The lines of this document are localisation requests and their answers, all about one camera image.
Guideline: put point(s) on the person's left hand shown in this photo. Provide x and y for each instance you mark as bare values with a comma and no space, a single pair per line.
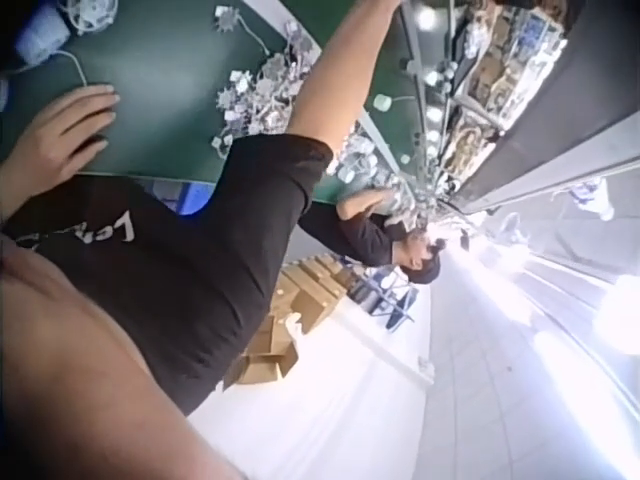
55,132

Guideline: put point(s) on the person's left fingers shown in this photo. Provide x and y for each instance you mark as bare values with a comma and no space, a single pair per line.
92,112

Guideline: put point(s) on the white thread spool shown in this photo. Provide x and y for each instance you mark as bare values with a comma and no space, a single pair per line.
42,32

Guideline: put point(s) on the blue bin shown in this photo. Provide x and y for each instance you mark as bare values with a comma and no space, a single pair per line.
192,197

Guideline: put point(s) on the pile of white star-shaped parts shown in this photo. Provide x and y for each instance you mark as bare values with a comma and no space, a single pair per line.
265,85

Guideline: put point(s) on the heap of white parts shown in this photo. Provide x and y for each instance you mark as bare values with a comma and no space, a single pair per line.
367,165

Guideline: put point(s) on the stack of cardboard boxes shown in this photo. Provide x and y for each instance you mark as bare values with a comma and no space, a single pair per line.
300,310

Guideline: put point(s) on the small white cup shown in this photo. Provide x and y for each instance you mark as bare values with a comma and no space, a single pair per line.
382,102

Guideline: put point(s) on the row of white lamps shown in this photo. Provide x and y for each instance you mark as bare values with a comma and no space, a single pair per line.
431,80

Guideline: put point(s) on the blue metal chair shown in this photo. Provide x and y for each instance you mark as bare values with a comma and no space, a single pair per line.
387,300

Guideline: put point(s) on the shelf with packed goods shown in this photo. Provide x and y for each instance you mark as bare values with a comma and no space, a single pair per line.
505,75

